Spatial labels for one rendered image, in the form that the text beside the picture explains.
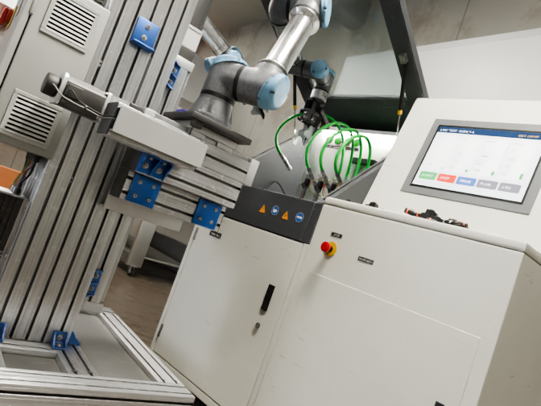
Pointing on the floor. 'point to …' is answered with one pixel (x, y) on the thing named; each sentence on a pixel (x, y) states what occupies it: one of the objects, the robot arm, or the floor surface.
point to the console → (415, 296)
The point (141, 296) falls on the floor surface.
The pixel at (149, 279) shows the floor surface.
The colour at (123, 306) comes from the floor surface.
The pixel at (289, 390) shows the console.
